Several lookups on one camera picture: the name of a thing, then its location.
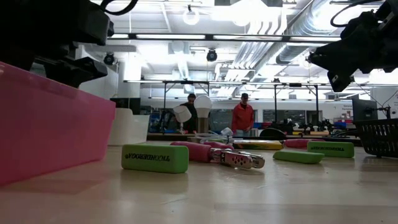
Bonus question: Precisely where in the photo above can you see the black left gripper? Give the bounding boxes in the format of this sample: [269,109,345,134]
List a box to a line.
[0,0,108,88]

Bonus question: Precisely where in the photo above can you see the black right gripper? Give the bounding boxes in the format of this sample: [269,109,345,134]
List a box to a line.
[307,34,398,93]

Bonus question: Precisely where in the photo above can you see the pink plastic tray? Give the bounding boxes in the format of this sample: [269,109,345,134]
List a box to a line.
[0,61,116,187]

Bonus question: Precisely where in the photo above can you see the green Ticonderoga eraser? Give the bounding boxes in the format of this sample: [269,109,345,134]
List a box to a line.
[121,143,190,174]
[307,141,355,159]
[272,150,325,165]

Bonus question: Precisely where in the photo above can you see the pink-handled metal pliers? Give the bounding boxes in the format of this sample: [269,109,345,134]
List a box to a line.
[283,138,326,149]
[170,140,266,170]

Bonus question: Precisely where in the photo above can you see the yellow crayon box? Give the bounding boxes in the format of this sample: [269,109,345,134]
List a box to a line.
[232,139,284,151]

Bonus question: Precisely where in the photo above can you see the black computer monitor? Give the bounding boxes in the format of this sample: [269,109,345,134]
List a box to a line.
[352,98,379,122]

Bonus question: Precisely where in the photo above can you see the black background equipment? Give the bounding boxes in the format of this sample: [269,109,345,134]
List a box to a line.
[110,97,141,115]

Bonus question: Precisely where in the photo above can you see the white plastic bin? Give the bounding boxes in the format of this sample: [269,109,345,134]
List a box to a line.
[108,108,150,146]

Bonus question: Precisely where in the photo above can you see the black mesh basket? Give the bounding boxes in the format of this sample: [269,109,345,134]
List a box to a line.
[353,118,398,159]

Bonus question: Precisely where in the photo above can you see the overhead LED light bar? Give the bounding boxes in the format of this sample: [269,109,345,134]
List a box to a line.
[107,32,341,43]

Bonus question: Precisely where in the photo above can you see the person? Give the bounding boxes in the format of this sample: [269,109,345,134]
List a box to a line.
[231,92,255,137]
[179,93,198,134]

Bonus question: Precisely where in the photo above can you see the white faceted object on stand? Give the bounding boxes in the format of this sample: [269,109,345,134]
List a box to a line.
[172,105,193,133]

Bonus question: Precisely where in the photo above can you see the white light bulb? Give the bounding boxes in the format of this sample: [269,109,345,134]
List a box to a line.
[194,95,213,118]

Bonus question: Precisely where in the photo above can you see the black metal frame stand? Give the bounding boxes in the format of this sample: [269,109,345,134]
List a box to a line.
[272,82,320,125]
[162,80,211,134]

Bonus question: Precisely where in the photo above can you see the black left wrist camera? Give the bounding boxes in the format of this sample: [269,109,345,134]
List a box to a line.
[62,0,115,47]

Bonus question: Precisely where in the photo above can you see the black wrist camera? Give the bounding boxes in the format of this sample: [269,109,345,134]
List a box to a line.
[62,0,115,47]
[340,11,380,41]

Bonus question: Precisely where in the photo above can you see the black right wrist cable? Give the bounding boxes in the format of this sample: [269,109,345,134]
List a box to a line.
[330,0,385,28]

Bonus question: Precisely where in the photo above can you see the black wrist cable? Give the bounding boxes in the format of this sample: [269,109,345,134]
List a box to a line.
[99,0,139,16]
[330,0,385,28]

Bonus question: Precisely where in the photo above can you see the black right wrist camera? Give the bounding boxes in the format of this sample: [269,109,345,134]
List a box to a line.
[340,11,380,41]

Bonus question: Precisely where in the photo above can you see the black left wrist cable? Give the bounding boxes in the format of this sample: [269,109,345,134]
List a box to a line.
[99,0,139,16]

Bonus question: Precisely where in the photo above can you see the black aluminium table frame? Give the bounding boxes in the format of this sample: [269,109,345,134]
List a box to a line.
[146,133,363,147]

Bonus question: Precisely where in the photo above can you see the round ceiling ring light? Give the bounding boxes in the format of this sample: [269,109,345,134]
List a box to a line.
[182,7,200,26]

